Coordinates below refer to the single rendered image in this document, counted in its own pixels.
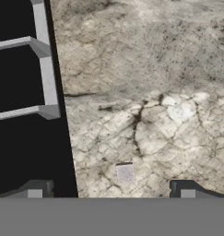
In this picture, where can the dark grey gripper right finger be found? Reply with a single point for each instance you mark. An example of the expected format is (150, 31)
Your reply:
(187, 188)

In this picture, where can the white sugar cube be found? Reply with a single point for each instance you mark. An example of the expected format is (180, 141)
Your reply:
(125, 173)

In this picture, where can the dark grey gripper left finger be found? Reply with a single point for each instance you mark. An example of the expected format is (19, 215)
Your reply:
(39, 188)

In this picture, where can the black hob with grey grate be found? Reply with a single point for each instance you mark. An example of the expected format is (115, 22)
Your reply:
(27, 129)

